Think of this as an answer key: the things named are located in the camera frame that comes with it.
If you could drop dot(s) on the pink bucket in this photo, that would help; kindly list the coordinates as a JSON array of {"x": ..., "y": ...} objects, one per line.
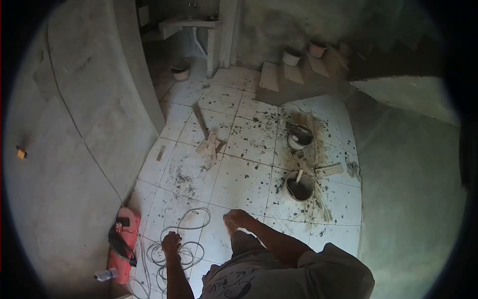
[{"x": 317, "y": 49}]

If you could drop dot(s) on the beige bucket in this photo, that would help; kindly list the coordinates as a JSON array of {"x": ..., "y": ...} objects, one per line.
[{"x": 181, "y": 73}]

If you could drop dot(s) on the orange wall fitting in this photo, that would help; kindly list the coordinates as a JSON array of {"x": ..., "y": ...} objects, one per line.
[{"x": 21, "y": 153}]

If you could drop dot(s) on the concrete sink counter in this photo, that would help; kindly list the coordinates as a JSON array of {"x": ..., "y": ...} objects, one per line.
[{"x": 209, "y": 33}]

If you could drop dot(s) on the concrete staircase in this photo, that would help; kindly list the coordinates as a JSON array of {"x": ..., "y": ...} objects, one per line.
[{"x": 298, "y": 80}]

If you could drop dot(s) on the clear plastic bottle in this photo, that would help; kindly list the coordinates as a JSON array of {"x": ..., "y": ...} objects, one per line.
[{"x": 105, "y": 275}]

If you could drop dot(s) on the person's body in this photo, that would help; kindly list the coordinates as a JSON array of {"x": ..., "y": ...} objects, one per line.
[{"x": 298, "y": 274}]

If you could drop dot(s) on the pile of wood offcuts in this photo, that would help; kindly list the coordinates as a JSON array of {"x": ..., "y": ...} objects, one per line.
[{"x": 211, "y": 145}]

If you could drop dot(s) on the grey crumpled rag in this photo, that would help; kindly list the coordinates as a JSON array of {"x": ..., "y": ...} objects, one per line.
[{"x": 353, "y": 169}]

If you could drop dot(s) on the long narrow wood plank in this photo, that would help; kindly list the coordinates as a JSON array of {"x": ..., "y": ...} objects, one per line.
[{"x": 200, "y": 120}]

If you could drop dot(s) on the flat wood board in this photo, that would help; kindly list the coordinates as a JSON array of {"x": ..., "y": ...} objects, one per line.
[{"x": 329, "y": 170}]

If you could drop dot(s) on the person's left fingers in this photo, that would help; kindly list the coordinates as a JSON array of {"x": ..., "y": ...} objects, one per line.
[{"x": 177, "y": 236}]

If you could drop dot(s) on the small wood strip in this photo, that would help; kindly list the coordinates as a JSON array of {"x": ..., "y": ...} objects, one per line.
[{"x": 160, "y": 153}]

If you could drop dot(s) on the person's right fingers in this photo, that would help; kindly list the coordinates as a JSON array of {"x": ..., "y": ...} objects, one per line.
[{"x": 228, "y": 223}]

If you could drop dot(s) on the white bucket with dark rim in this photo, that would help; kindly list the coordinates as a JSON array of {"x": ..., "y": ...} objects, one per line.
[{"x": 298, "y": 139}]

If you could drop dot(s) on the black bucket with mortar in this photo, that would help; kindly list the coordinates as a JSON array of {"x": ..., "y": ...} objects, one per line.
[{"x": 299, "y": 188}]

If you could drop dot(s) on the person's right hand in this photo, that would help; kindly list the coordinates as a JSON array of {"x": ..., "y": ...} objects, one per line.
[{"x": 239, "y": 218}]

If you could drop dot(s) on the person's left hand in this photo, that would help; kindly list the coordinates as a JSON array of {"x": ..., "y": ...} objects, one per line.
[{"x": 171, "y": 243}]

